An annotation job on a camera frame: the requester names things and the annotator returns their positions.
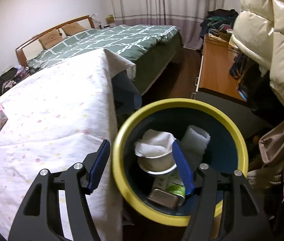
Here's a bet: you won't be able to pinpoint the wooden side cabinet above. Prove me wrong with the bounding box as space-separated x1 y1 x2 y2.
191 34 247 106

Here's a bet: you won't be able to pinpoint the brown pillow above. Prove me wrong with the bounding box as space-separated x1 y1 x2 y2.
62 22 86 36
39 29 63 50

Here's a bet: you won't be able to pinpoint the wooden bed headboard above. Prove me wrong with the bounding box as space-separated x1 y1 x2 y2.
16 15 95 67

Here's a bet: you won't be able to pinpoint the cream puffer jacket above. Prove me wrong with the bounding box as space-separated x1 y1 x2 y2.
231 0 284 106

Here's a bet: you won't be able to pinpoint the left brown pillow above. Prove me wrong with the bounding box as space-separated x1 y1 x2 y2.
39 29 63 50

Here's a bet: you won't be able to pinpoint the white paper cup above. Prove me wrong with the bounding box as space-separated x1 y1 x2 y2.
137 152 177 176

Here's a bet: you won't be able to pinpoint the clothes pile on cabinet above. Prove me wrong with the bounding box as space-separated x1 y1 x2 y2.
200 9 239 39

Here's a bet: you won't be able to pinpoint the white bubble foam sheet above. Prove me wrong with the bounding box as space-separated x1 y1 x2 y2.
181 125 211 165

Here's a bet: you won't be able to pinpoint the right brown pillow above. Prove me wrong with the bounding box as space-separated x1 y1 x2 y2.
62 22 86 36

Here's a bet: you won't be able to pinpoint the green plaid duvet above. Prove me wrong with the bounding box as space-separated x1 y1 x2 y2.
27 25 182 72

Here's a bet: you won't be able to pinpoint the dark clothes on nightstand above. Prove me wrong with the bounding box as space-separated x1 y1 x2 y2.
0 65 30 96

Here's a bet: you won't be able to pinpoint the green plastic bag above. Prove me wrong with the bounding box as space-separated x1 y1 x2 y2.
152 169 186 206

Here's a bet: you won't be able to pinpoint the white paper towel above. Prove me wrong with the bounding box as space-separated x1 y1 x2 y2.
134 129 175 158

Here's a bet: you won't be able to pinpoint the yellow rimmed trash bin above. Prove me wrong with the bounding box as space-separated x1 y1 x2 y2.
112 98 249 227

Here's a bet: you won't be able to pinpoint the white dotted table cloth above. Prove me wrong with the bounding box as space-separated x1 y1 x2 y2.
0 48 135 238

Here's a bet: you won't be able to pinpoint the pink white curtain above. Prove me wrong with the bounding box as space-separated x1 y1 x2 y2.
107 0 240 50

